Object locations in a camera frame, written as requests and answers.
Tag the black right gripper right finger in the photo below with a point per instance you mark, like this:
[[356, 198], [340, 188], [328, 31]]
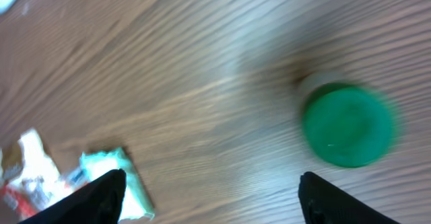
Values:
[[324, 203]]

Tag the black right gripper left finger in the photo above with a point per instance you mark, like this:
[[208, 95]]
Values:
[[99, 202]]

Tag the teal snack packet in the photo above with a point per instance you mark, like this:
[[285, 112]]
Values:
[[136, 203]]

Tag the brown cookie bag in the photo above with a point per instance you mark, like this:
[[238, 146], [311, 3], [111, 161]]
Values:
[[30, 180]]

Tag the green lid jar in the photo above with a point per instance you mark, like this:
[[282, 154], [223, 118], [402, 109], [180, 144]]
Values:
[[345, 123]]

